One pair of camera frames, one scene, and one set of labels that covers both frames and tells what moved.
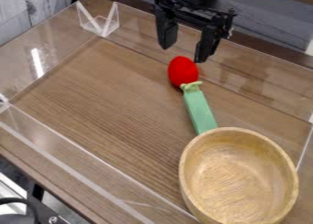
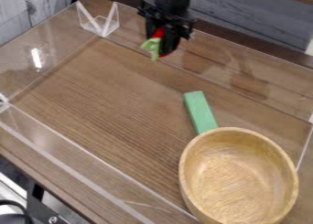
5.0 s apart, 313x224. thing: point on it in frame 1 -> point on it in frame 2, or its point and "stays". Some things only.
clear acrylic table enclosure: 93,122 stays
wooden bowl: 236,176 stays
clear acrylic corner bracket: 100,26 stays
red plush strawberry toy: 181,70 -> 151,45
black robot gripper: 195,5 -> 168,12
